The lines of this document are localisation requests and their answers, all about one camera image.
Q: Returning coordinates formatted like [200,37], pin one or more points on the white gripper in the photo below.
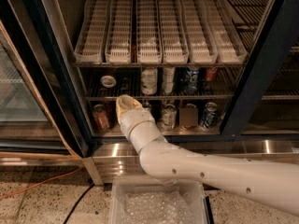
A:
[136,118]

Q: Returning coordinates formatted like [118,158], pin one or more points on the silver can shelf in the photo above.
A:
[108,81]

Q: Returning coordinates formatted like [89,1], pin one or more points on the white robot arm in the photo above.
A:
[271,183]

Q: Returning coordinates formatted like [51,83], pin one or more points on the red can bottom shelf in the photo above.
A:
[101,118]

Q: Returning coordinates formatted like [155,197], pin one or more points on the red can shelf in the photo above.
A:
[101,118]
[211,74]

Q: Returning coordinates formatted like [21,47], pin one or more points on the white can middle shelf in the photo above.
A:
[149,79]

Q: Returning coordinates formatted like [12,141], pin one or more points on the white green can bottom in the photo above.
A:
[169,114]

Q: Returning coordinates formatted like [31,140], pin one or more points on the white slim can middle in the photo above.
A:
[168,80]

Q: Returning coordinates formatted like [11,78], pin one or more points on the white shelf tray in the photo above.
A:
[148,43]
[92,36]
[172,34]
[199,37]
[229,45]
[119,40]

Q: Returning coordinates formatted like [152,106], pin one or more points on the stainless fridge base grille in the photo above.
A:
[120,158]

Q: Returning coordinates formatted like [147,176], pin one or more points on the orange can bottom shelf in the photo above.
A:
[188,116]

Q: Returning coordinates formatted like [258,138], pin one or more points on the blue can middle shelf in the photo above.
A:
[190,81]

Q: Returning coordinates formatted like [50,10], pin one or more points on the blue white can bottom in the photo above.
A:
[209,115]

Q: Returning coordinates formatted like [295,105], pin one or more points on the red can middle shelf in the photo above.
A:
[211,74]

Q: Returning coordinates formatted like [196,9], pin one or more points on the glass fridge door left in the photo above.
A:
[29,135]

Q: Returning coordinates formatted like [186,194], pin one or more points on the clear plastic bin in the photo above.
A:
[140,199]

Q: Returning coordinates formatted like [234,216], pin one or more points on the middle wire shelf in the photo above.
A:
[128,81]

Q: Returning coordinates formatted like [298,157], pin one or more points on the dark fridge centre post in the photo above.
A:
[275,40]

